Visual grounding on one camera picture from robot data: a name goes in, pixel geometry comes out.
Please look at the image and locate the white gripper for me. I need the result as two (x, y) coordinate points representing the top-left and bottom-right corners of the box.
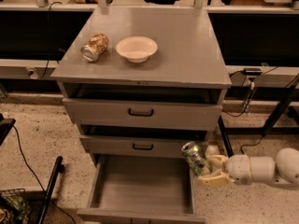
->
(198, 155), (252, 187)

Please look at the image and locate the green soda can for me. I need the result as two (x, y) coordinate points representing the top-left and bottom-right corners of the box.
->
(181, 141), (213, 176)

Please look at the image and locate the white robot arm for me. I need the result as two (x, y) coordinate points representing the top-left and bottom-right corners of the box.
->
(198, 148), (299, 189)

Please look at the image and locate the grey drawer cabinet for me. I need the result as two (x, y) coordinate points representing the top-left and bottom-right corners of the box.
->
(50, 6), (233, 173)

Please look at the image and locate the grey bottom drawer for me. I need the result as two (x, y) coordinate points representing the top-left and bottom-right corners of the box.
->
(78, 155), (206, 224)

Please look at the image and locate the grey drawer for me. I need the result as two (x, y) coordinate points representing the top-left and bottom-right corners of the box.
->
(79, 125), (208, 158)
(64, 84), (221, 131)
(78, 155), (206, 224)

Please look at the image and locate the grey middle drawer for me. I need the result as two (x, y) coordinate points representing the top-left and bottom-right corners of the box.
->
(79, 125), (208, 158)

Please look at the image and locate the grey top drawer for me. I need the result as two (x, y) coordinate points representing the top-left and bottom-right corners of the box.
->
(64, 84), (221, 131)

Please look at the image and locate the brown patterned can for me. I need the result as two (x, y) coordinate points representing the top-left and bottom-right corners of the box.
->
(81, 34), (109, 63)

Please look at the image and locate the black table leg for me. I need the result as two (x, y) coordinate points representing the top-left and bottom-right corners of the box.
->
(218, 116), (234, 157)

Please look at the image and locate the black power adapter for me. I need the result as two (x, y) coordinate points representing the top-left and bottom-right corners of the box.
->
(242, 68), (263, 76)

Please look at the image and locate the white bowl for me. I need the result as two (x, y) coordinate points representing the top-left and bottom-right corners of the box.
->
(116, 36), (158, 63)

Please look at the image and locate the black stand leg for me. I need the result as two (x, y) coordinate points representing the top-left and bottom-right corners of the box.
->
(35, 156), (64, 224)

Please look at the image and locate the black floor cable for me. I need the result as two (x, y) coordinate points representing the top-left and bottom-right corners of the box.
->
(11, 124), (78, 224)

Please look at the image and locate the wire basket with items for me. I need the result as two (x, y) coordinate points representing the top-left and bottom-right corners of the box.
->
(0, 189), (32, 224)

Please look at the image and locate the black hanging cable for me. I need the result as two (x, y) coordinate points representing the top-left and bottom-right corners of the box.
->
(37, 0), (64, 79)

